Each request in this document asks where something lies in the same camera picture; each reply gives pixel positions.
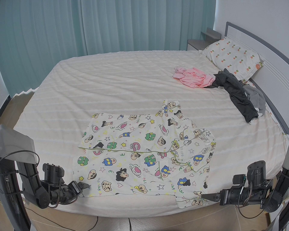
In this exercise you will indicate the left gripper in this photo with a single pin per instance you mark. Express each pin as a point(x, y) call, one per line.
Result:
point(68, 191)

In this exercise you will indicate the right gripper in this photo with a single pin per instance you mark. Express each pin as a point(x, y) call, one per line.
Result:
point(232, 196)

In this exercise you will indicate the white printed pyjama top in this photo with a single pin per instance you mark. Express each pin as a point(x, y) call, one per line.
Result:
point(135, 158)

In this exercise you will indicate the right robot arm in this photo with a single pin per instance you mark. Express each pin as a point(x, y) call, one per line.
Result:
point(256, 173)

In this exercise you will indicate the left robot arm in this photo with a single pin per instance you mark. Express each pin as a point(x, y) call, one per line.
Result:
point(13, 139)

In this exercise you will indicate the bed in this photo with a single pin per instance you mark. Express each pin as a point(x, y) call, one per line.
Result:
point(112, 90)

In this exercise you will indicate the black garment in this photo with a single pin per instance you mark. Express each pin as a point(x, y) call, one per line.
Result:
point(241, 99)

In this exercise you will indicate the grey garment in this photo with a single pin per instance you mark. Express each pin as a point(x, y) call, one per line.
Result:
point(257, 99)

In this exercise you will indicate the pink garment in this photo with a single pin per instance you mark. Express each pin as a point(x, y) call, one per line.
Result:
point(192, 79)

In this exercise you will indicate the grey bedside table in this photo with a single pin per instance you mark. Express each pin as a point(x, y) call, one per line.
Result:
point(198, 42)

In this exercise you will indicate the blue-green curtain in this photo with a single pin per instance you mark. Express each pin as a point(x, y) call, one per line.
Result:
point(112, 24)

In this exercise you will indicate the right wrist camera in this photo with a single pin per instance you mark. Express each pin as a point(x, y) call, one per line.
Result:
point(238, 179)

